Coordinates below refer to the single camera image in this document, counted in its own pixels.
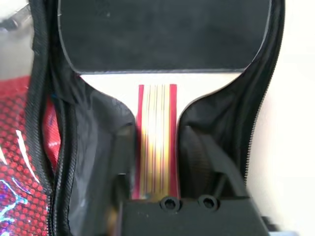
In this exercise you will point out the black rubber ping-pong paddle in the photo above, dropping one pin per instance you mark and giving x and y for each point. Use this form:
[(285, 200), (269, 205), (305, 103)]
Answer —
[(160, 37)]

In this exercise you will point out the black red paddle case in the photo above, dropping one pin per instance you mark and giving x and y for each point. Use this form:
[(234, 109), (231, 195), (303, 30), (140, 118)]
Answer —
[(98, 115)]

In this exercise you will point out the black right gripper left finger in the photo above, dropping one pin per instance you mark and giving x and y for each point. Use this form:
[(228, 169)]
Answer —
[(124, 167)]

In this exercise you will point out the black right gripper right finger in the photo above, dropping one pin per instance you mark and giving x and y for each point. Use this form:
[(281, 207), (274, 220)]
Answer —
[(197, 167)]

